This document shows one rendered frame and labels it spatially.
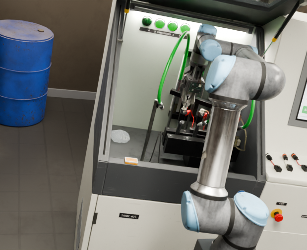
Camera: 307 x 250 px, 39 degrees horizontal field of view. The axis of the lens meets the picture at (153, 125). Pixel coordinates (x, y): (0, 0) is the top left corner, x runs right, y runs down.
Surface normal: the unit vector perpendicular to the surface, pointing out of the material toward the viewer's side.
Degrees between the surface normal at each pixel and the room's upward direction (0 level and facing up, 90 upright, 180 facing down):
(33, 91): 90
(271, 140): 76
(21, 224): 0
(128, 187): 90
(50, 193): 0
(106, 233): 90
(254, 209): 7
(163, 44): 90
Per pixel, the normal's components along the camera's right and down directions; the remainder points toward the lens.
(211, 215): 0.18, 0.14
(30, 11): 0.26, 0.49
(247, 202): 0.34, -0.84
